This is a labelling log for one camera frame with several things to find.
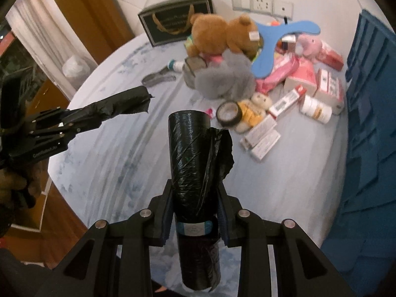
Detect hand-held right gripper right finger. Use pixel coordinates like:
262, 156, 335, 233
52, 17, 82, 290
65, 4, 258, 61
217, 181, 356, 297

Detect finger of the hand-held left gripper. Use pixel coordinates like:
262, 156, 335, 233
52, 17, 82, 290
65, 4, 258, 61
29, 106, 106, 124
30, 120, 106, 139

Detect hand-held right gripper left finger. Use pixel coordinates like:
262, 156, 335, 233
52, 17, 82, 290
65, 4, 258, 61
37, 179, 174, 297

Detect black plastic bag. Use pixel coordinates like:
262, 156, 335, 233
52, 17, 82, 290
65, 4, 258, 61
88, 86, 154, 121

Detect black trash bag roll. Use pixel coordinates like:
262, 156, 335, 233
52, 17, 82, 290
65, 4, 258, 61
168, 110, 235, 291

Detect silver metal spring clamp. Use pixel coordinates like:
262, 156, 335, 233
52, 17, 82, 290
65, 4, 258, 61
142, 67, 177, 88

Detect black tape roll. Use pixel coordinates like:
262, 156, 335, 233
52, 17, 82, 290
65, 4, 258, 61
216, 101, 241, 128

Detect small bear plush yellow clothes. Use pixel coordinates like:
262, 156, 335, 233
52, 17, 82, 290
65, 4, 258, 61
236, 92, 273, 134

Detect fluffy grey plush toy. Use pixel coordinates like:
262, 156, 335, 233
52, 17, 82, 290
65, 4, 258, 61
193, 51, 256, 99

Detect blue plastic crate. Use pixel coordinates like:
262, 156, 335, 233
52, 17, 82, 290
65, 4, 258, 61
319, 9, 396, 280

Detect person's left hand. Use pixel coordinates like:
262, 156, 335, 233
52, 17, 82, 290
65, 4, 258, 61
0, 161, 42, 205

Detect white plastic bag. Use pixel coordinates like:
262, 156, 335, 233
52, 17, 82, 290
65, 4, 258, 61
62, 54, 93, 78

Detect light blue floral bedsheet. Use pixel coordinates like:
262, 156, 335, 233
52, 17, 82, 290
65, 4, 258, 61
48, 32, 353, 297

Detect small white medicine box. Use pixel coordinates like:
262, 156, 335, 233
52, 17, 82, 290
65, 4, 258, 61
250, 129, 281, 162
240, 114, 277, 150

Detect red white toothpaste box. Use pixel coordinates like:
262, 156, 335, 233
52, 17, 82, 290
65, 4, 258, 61
268, 86, 307, 119

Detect white bottle orange label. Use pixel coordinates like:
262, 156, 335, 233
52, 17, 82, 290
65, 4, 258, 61
299, 94, 333, 125

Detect pink tissue packet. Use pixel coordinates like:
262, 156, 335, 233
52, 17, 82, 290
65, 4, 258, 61
202, 54, 225, 65

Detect brown teddy bear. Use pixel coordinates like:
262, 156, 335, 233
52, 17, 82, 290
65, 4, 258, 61
186, 14, 260, 61

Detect white and pink box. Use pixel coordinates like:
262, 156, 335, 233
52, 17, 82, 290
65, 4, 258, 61
284, 58, 319, 97

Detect blue foam boomerang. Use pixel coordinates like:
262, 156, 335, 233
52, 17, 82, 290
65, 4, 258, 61
251, 19, 321, 78

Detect red and white carton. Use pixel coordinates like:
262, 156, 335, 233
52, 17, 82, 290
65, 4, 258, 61
312, 68, 345, 114

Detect pink pig plush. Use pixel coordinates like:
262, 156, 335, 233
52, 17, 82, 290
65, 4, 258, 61
294, 34, 325, 64

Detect black gift bag gold handles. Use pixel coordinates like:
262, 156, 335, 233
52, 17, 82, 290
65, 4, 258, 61
138, 0, 214, 48

